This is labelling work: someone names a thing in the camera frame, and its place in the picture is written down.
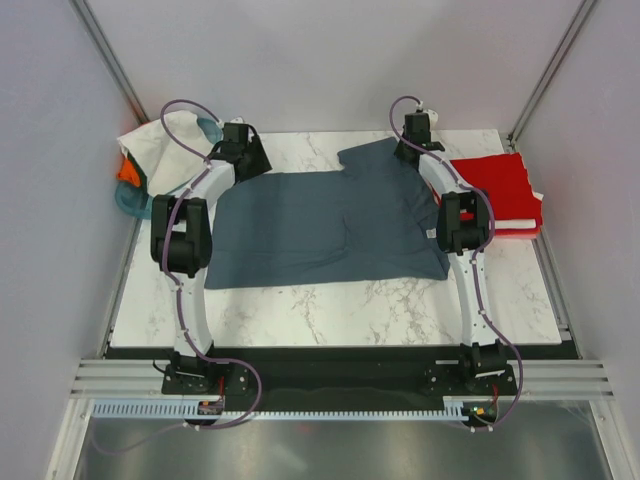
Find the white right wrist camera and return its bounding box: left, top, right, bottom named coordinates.
left=416, top=103, right=439, bottom=129

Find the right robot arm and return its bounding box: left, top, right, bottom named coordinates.
left=394, top=107, right=498, bottom=347

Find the white slotted cable duct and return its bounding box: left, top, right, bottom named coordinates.
left=91, top=397, right=497, bottom=421

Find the folded red t-shirt bottom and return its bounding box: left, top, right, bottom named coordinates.
left=495, top=219, right=540, bottom=239

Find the crumpled white t-shirt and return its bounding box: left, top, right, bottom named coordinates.
left=116, top=107, right=221, bottom=199

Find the folded red t-shirt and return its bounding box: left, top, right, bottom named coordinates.
left=451, top=153, right=533, bottom=202
left=495, top=219, right=540, bottom=239

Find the purple cable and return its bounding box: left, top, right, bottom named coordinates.
left=92, top=98, right=265, bottom=456
left=389, top=94, right=525, bottom=434

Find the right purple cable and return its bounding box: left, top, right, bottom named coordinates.
left=389, top=94, right=525, bottom=434

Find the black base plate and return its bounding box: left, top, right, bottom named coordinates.
left=162, top=346, right=517, bottom=410

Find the orange t-shirt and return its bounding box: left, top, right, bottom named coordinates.
left=116, top=157, right=137, bottom=188

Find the grey-blue t-shirt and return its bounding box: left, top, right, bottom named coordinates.
left=205, top=138, right=450, bottom=290

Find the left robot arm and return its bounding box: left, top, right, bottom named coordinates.
left=150, top=122, right=271, bottom=358

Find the dark green t-shirt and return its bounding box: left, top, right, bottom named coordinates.
left=128, top=153, right=148, bottom=193

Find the teal plastic bin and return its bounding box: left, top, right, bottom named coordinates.
left=113, top=115, right=225, bottom=221

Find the folded white t-shirt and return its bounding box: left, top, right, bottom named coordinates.
left=491, top=191, right=544, bottom=236

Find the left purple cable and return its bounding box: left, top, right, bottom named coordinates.
left=92, top=98, right=265, bottom=456

